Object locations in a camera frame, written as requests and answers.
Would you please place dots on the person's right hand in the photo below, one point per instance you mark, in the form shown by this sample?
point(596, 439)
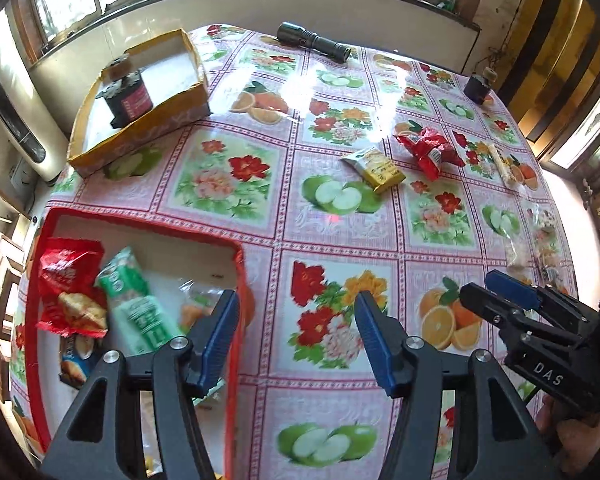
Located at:
point(580, 445)

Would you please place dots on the long white orange snack packet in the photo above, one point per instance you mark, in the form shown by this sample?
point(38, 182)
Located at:
point(502, 165)

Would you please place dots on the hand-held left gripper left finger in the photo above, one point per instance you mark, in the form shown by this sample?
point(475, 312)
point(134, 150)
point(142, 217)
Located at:
point(215, 340)

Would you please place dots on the black jar red label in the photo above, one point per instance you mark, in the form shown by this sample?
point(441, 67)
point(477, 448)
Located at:
point(130, 102)

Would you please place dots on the yellow snack packet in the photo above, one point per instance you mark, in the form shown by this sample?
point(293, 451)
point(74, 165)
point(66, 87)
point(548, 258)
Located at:
point(375, 167)

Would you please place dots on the red snack tray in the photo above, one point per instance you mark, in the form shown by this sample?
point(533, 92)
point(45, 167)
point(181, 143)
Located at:
point(180, 260)

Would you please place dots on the wooden stool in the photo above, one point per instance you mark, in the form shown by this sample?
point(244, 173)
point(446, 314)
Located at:
point(5, 260)

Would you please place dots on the green snack packet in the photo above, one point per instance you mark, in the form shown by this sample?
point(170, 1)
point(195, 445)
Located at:
point(135, 310)

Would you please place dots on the clear nut cake packet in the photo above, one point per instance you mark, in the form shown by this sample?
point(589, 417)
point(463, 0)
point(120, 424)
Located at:
point(545, 222)

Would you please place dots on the black flashlight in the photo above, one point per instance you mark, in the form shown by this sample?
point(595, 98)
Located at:
point(310, 40)

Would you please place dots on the dark blue snack packet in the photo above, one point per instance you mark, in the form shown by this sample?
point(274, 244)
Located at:
point(75, 360)

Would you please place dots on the white standing air conditioner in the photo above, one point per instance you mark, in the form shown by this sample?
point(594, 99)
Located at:
point(15, 110)

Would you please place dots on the red snack packet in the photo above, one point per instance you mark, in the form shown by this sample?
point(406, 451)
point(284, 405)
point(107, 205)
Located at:
point(427, 152)
point(65, 270)

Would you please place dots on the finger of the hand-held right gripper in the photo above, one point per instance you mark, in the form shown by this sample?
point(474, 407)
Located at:
point(512, 290)
point(485, 302)

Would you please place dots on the yellow cardboard box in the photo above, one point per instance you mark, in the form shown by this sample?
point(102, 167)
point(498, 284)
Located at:
point(145, 135)

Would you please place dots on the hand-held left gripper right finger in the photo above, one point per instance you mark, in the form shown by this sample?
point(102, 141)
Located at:
point(377, 345)

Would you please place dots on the small dark bottle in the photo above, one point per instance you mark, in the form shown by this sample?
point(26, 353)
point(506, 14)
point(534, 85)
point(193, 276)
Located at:
point(477, 87)

